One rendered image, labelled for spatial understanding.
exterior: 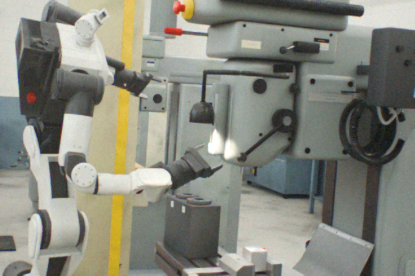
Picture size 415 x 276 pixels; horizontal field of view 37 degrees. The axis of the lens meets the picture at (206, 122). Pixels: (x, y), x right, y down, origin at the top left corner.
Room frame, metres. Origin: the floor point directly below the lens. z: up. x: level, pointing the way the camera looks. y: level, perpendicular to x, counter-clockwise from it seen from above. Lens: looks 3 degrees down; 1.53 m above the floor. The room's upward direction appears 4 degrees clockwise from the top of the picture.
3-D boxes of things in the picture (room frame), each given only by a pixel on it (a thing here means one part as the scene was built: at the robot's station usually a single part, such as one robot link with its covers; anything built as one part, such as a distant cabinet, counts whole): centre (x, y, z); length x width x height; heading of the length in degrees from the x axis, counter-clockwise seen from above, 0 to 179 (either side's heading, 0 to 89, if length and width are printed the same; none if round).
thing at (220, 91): (1.87, -0.04, 1.45); 0.04 x 0.04 x 0.21; 21
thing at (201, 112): (1.80, 0.01, 1.46); 0.07 x 0.07 x 0.06
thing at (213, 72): (1.72, -0.04, 1.58); 0.17 x 0.01 x 0.01; 36
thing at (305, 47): (1.80, -0.25, 1.66); 0.12 x 0.04 x 0.04; 111
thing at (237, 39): (1.92, -0.18, 1.68); 0.34 x 0.24 x 0.10; 111
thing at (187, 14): (1.82, 0.08, 1.76); 0.06 x 0.02 x 0.06; 21
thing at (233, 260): (1.81, -0.12, 1.02); 0.12 x 0.06 x 0.04; 22
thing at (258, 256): (1.83, -0.17, 1.04); 0.06 x 0.05 x 0.06; 22
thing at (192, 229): (2.29, 0.03, 1.03); 0.22 x 0.12 x 0.20; 27
